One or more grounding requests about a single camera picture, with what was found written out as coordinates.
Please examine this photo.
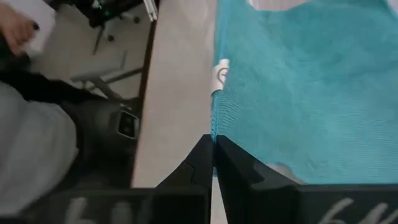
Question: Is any black rounded chair part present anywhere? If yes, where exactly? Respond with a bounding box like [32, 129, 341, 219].
[60, 98, 141, 187]

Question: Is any person's hand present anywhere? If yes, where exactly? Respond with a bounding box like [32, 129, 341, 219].
[0, 2, 41, 57]

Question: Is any teal microfiber towel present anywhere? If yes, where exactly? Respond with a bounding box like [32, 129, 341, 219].
[210, 0, 398, 185]

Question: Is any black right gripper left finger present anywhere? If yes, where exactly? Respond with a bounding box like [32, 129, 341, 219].
[157, 134, 215, 224]

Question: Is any person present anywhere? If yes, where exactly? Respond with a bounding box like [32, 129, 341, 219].
[0, 30, 78, 215]

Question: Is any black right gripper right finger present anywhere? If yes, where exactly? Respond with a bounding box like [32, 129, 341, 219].
[216, 135, 299, 224]

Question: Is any grey chair base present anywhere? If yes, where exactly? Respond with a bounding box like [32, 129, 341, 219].
[70, 49, 144, 100]

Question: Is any white sheet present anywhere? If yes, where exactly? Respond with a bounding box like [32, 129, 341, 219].
[6, 0, 57, 57]

